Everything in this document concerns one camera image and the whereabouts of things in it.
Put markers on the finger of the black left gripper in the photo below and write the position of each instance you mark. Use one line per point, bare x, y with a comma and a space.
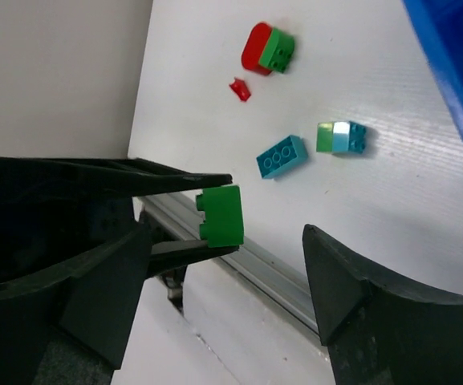
171, 255

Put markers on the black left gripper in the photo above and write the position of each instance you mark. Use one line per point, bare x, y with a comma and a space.
36, 236

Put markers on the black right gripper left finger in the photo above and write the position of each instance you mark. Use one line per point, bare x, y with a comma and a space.
70, 323

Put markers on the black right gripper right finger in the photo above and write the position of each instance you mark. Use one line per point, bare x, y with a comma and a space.
379, 326

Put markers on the green square lego brick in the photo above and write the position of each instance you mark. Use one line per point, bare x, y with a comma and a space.
223, 224

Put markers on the small red lego piece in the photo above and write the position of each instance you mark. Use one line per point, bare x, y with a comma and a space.
240, 88

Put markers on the green and cyan lego stack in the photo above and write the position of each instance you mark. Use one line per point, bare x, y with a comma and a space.
341, 137

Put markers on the red oval lego piece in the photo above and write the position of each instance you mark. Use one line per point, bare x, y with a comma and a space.
254, 47

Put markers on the green curved lego piece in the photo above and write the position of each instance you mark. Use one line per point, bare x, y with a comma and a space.
278, 51

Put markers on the cyan rectangular lego brick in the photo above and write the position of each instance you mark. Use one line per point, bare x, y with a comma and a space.
282, 158

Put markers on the aluminium table edge rail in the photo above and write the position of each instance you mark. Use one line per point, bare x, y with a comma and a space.
286, 286

